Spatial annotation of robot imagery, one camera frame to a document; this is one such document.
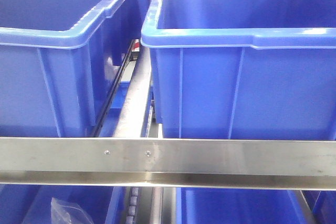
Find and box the blue bin upper shelf right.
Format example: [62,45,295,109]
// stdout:
[141,0,335,140]

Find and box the blue bin lower shelf right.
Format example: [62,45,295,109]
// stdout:
[176,188,308,223]

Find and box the blue bin lower shelf left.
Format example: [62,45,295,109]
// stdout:
[1,185,125,223]

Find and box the steel roller track divider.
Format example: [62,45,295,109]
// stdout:
[94,46,163,138]

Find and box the blue bin upper shelf left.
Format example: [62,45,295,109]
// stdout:
[1,0,138,137]

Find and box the clear plastic bag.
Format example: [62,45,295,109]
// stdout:
[50,198,94,224]

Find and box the blue bin shelf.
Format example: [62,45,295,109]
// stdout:
[141,0,335,140]
[1,185,125,223]
[176,188,308,223]
[1,0,138,137]

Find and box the steel shelf front rail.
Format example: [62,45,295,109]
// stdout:
[1,137,335,190]

